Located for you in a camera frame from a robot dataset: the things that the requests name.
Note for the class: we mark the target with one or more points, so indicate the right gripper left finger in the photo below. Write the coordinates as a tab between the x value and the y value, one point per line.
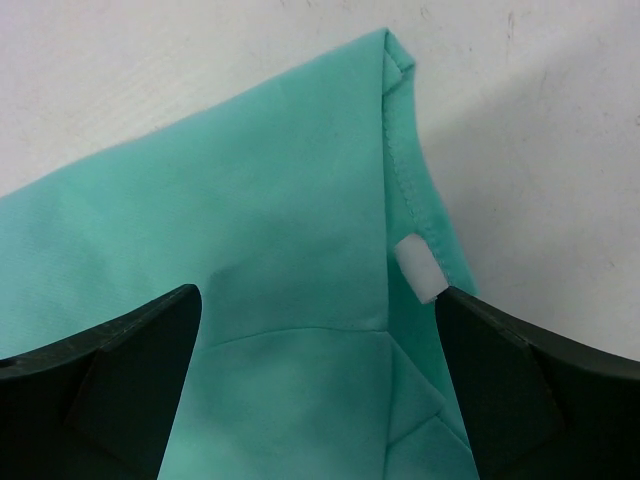
100	404

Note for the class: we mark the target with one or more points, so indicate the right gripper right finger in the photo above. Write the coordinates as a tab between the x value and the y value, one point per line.
535	404

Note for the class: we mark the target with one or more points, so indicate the mint green t shirt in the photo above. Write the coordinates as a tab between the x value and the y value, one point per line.
293	208

